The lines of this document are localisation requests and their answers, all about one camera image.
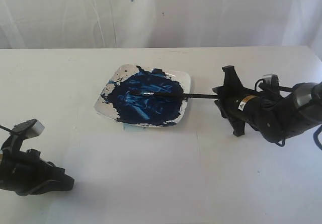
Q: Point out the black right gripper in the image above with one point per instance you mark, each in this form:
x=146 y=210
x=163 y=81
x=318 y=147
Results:
x=239 y=106

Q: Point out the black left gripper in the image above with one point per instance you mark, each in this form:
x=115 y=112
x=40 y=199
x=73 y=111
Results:
x=31 y=175

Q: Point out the black paintbrush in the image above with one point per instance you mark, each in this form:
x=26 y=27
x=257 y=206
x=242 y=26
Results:
x=171 y=95

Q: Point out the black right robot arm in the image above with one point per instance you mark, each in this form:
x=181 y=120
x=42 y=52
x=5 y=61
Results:
x=276 y=112

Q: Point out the white paper sheet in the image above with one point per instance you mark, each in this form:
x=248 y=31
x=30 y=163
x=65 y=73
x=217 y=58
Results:
x=139 y=177

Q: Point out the white plate with blue paint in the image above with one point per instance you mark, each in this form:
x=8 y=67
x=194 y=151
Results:
x=115 y=101

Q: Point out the white backdrop curtain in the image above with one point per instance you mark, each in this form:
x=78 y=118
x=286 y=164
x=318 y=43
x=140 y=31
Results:
x=159 y=23

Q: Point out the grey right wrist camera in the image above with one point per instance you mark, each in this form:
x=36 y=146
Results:
x=270 y=80

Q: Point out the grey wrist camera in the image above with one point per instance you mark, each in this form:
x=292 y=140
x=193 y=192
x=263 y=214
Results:
x=29 y=129
x=270 y=80

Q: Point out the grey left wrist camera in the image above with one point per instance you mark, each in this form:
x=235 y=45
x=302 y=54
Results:
x=29 y=129

